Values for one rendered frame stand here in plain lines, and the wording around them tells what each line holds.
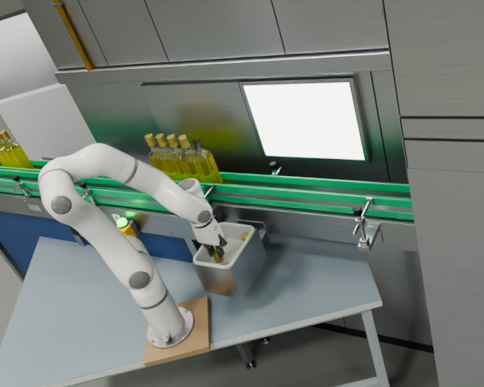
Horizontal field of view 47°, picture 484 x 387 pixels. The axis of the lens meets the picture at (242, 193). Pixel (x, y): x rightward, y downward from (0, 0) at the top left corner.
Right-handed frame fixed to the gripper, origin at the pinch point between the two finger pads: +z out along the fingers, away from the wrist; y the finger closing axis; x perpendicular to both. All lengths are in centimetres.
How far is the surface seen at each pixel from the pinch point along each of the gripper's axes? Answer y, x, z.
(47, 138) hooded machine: 239, -109, 36
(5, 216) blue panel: 152, -10, 14
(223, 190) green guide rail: 6.4, -22.3, -10.0
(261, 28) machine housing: -18, -42, -66
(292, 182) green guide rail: -20.5, -30.4, -10.5
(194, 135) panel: 25, -38, -24
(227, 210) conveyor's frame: 6.6, -20.5, -1.5
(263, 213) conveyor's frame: -10.4, -21.0, -2.1
